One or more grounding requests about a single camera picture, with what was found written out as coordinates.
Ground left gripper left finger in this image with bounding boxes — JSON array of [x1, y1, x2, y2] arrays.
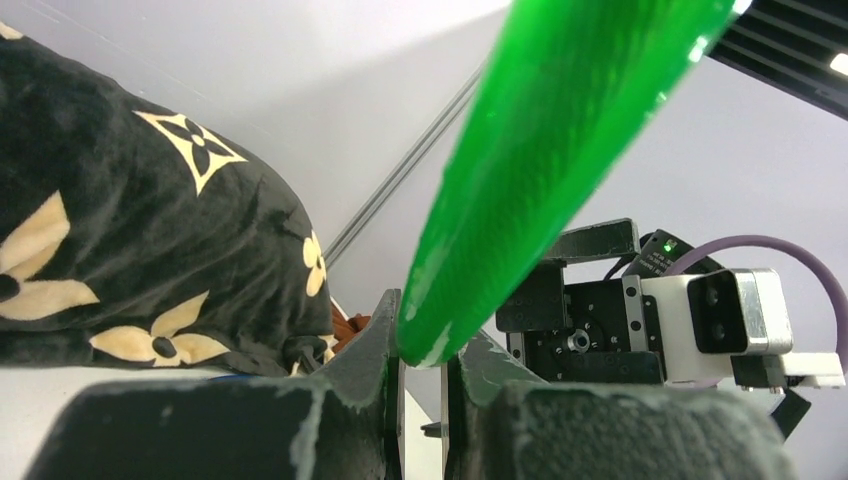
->
[[27, 289, 403, 479]]

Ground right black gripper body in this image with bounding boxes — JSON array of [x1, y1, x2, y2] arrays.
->
[[495, 218, 666, 385]]

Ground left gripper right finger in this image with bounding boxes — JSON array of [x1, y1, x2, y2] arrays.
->
[[442, 332, 797, 479]]

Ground green cable lock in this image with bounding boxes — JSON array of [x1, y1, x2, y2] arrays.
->
[[396, 0, 749, 368]]

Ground brown cloth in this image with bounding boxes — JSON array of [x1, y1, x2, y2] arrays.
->
[[332, 306, 371, 354]]

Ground black floral pillow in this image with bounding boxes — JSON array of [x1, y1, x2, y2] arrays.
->
[[1, 26, 333, 376]]

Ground ceiling light strips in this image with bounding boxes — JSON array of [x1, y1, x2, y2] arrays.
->
[[829, 52, 848, 77]]

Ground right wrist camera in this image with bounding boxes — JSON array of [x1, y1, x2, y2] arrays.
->
[[641, 269, 846, 390]]

